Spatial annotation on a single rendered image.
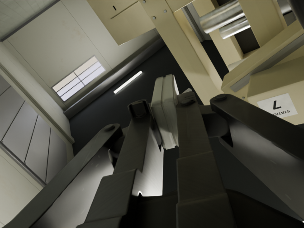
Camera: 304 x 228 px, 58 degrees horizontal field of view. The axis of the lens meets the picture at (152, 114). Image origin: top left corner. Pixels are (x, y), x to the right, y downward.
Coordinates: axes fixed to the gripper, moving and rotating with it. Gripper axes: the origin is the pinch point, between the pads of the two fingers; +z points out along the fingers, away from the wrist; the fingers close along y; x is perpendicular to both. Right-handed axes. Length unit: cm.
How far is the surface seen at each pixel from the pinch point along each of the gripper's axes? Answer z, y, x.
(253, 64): 74, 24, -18
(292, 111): 60, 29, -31
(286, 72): 64, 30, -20
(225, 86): 79, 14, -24
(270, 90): 60, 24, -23
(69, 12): 1062, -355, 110
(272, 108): 61, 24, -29
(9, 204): 224, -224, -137
